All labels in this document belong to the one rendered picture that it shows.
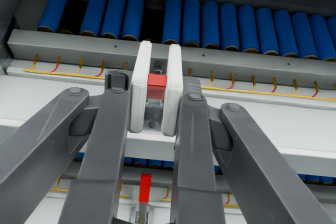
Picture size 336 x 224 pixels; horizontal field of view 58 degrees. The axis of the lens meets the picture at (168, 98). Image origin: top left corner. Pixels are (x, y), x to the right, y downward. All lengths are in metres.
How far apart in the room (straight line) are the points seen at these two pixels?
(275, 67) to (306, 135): 0.07
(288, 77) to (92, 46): 0.19
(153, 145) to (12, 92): 0.13
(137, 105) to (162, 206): 0.28
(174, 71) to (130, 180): 0.27
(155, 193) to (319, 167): 0.21
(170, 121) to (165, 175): 0.26
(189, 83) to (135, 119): 0.04
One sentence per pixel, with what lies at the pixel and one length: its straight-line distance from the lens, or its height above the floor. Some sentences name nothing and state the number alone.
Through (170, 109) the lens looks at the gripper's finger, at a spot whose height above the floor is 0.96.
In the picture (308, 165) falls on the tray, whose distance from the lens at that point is 0.32.
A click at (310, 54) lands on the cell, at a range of 0.34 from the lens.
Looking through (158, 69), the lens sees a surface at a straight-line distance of 0.27.
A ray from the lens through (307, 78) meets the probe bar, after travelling 0.32.
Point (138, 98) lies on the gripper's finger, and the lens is 0.15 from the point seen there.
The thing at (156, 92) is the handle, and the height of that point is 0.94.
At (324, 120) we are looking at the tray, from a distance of 0.32.
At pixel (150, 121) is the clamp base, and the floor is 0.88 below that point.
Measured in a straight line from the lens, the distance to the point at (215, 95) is 0.29.
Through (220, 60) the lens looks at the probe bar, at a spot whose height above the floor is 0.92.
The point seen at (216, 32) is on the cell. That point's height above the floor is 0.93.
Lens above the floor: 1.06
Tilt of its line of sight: 37 degrees down
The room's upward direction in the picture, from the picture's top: 8 degrees clockwise
